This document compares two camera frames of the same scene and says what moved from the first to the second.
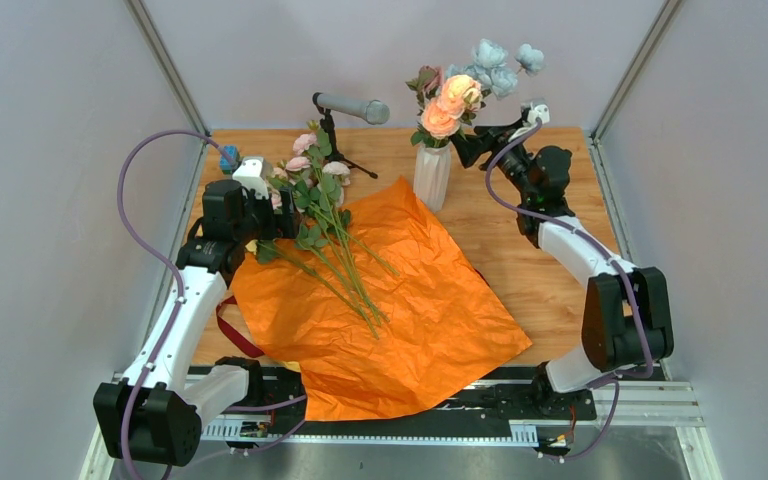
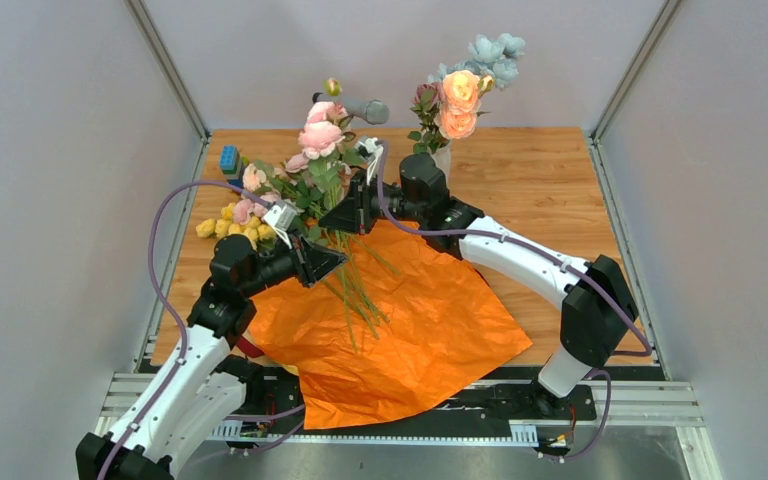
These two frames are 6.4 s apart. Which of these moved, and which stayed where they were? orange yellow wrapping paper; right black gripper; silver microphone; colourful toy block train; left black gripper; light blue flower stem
Moved: right black gripper; left black gripper; light blue flower stem
Stayed: colourful toy block train; orange yellow wrapping paper; silver microphone
